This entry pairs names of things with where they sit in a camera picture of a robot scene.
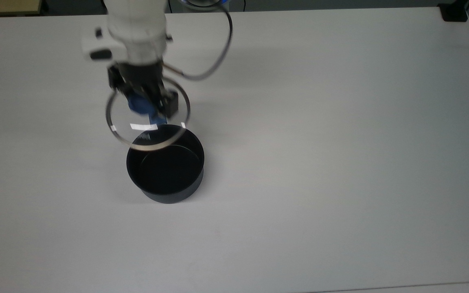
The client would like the dark blue saucepan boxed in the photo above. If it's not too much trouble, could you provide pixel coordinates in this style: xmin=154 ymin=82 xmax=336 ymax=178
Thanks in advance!
xmin=126 ymin=114 xmax=205 ymax=205

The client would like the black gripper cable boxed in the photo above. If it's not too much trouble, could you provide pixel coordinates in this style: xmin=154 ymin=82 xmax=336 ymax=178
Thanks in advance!
xmin=162 ymin=0 xmax=234 ymax=81

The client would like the black clamp block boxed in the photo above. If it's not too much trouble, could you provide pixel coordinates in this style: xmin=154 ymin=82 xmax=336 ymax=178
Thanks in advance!
xmin=438 ymin=3 xmax=469 ymax=23

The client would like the glass lid with blue knob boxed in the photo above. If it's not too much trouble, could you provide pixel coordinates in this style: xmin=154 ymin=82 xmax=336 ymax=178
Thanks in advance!
xmin=105 ymin=77 xmax=191 ymax=152

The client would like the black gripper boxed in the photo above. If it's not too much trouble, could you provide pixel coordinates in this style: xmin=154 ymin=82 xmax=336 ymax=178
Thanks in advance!
xmin=108 ymin=60 xmax=179 ymax=119

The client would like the yellow wooden board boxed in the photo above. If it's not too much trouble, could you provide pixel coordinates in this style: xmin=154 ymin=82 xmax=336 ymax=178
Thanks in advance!
xmin=0 ymin=0 xmax=44 ymax=17

